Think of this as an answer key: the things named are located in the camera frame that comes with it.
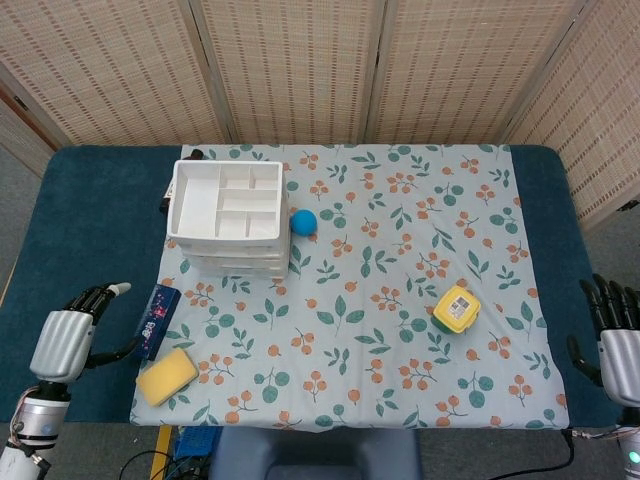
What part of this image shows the blue ball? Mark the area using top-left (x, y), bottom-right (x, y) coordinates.
top-left (290, 209), bottom-right (319, 237)

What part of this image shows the teal table cover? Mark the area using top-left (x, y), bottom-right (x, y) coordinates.
top-left (0, 144), bottom-right (631, 426)

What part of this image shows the white plastic drawer organizer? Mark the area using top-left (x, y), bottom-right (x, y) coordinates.
top-left (164, 159), bottom-right (292, 280)

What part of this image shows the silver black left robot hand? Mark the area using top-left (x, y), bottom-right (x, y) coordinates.
top-left (28, 281), bottom-right (146, 389)

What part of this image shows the green container with yellow lid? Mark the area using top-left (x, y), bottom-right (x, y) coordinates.
top-left (431, 285), bottom-right (483, 337)

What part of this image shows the floral print tablecloth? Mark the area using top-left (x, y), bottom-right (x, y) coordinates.
top-left (128, 143), bottom-right (571, 431)

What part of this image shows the black floor cable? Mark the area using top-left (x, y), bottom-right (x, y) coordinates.
top-left (119, 448), bottom-right (211, 480)

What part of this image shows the clear plastic drawer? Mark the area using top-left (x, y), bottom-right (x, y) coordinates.
top-left (172, 238), bottom-right (290, 254)

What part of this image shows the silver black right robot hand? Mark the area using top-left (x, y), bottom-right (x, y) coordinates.
top-left (566, 273), bottom-right (640, 404)

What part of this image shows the yellow sponge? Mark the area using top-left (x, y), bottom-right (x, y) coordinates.
top-left (135, 348), bottom-right (199, 407)

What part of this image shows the blue plastic crate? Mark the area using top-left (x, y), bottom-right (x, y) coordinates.
top-left (173, 425), bottom-right (222, 459)

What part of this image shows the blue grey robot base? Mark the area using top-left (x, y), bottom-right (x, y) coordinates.
top-left (208, 427), bottom-right (422, 480)

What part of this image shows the bamboo folding screen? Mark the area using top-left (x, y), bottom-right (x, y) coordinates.
top-left (0, 0), bottom-right (640, 234)

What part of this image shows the black cable with connector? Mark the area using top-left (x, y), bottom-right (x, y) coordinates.
top-left (499, 428), bottom-right (576, 480)

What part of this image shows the brown glass bottle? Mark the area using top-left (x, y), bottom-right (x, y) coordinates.
top-left (159, 148), bottom-right (205, 214)

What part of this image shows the dark blue printed box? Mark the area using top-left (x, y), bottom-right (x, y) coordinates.
top-left (133, 284), bottom-right (182, 362)

